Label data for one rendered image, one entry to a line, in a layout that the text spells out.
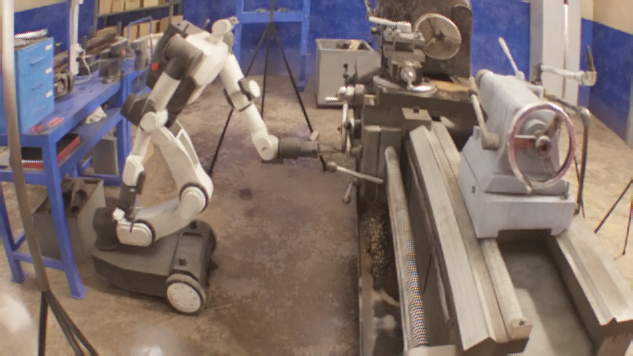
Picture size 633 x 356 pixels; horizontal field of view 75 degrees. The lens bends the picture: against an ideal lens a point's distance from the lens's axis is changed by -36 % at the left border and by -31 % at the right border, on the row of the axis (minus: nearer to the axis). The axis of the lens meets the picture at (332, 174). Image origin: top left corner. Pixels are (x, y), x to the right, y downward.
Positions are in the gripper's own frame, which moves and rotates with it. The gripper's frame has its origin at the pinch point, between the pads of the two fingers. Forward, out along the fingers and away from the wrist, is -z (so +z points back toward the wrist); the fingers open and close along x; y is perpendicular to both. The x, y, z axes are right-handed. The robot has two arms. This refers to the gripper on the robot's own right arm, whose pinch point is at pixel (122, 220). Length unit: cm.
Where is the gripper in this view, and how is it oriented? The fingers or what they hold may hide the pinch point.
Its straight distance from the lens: 234.0
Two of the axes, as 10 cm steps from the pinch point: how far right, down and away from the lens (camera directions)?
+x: 9.1, 4.1, 0.4
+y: 0.9, -3.0, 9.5
